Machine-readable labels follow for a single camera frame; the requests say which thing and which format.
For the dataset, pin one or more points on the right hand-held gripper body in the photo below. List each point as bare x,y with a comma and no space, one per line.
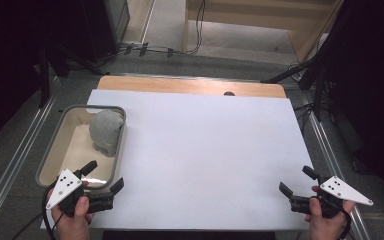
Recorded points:
343,192

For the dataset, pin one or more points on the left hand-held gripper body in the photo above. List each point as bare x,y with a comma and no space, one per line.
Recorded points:
65,186

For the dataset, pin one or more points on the beige basket with grey rim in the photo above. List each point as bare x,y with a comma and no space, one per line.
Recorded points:
76,153

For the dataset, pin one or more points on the grey shorts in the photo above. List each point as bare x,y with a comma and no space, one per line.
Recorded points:
106,131

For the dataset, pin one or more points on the person's right hand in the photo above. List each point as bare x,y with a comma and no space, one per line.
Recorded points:
326,230

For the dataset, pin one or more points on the person's left hand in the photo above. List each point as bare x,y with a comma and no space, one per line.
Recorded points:
71,228

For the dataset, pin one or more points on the black metal stand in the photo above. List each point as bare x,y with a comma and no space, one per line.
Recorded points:
44,83
319,96

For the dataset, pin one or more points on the dark curtain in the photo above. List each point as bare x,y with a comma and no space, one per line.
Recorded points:
373,83
6,50

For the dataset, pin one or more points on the white power strip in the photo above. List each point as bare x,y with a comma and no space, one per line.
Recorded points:
131,43

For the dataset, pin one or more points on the dark cabinet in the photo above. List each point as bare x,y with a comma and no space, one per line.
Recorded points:
113,20

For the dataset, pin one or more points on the wooden shelf unit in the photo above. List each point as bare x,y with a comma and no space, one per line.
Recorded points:
246,18

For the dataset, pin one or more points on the metal floor rail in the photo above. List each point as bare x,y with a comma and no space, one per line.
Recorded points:
16,156
327,150

